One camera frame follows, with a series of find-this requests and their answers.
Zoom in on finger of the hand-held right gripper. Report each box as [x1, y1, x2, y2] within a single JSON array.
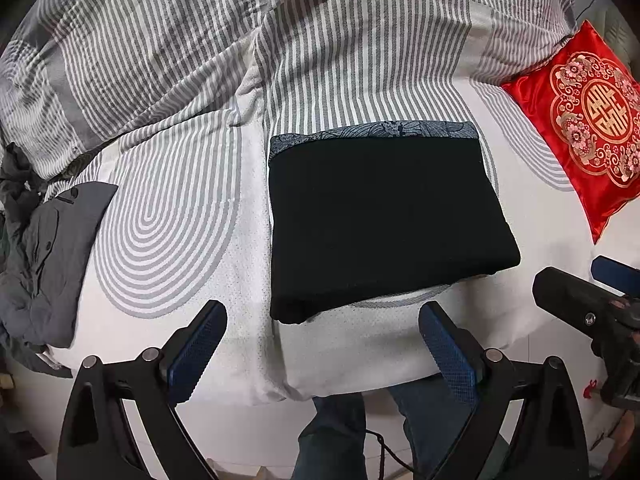
[[591, 255, 640, 294], [531, 266, 626, 347]]

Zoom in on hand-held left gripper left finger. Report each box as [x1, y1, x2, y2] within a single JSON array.
[[57, 300, 228, 480]]

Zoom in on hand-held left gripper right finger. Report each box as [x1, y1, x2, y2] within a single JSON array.
[[419, 301, 591, 480]]

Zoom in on black pants with patterned lining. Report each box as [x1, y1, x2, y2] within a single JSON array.
[[267, 120, 522, 325]]

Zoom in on person's right hand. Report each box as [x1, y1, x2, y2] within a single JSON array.
[[606, 410, 640, 480]]

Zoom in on person's right leg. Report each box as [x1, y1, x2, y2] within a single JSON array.
[[389, 374, 482, 480]]

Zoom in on person's leg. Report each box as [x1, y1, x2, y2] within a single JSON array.
[[389, 374, 482, 480], [291, 392, 369, 480]]

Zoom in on white grey patterned bed sheet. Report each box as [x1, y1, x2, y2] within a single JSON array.
[[0, 20, 640, 480]]

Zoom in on person's left leg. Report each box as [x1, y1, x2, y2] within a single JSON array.
[[291, 392, 369, 480]]

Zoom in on red embroidered cushion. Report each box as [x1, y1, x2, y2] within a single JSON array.
[[500, 20, 640, 247]]

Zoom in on grey jacket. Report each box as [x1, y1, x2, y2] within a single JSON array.
[[0, 182, 119, 352]]

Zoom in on dark grey garment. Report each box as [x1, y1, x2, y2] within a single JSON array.
[[0, 142, 47, 221]]

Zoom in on pale quilted cloth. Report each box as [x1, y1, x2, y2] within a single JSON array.
[[575, 0, 640, 63]]

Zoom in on grey white striped duvet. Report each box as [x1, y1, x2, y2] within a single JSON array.
[[0, 0, 577, 183]]

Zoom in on black cable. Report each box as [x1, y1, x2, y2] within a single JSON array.
[[364, 427, 418, 480]]

